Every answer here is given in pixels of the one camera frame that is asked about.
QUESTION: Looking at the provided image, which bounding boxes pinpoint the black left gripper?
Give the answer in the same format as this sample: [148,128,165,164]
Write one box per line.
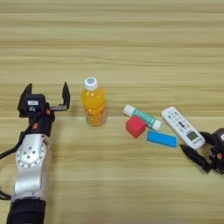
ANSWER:
[21,81,71,138]

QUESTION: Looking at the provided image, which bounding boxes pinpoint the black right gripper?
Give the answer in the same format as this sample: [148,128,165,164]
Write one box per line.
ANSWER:
[178,131,224,176]

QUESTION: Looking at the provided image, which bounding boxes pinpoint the white remote control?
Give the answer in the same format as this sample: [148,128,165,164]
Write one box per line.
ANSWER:
[160,106,207,151]

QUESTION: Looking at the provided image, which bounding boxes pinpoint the orange juice bottle white cap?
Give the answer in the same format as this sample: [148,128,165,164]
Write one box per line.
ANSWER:
[80,76,108,128]

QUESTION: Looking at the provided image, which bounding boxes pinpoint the green white glue stick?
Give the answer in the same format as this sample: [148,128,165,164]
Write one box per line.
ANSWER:
[122,104,162,131]

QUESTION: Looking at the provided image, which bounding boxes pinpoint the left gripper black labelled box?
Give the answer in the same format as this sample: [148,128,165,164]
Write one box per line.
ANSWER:
[17,93,47,118]

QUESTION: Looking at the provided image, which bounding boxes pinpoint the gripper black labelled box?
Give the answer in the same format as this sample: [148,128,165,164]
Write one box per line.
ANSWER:
[213,128,224,147]
[17,93,47,118]

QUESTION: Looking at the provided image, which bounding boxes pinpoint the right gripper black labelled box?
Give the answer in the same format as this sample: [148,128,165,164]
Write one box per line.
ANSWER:
[213,128,224,147]

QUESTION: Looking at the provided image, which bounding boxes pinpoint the blue rectangular block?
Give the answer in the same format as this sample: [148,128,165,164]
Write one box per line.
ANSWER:
[146,129,178,149]

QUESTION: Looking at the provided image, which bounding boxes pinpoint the red cube block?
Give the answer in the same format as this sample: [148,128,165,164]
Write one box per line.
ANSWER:
[125,115,147,139]

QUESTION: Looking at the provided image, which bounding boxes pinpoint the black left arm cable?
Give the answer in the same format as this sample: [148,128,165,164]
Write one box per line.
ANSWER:
[0,125,30,201]

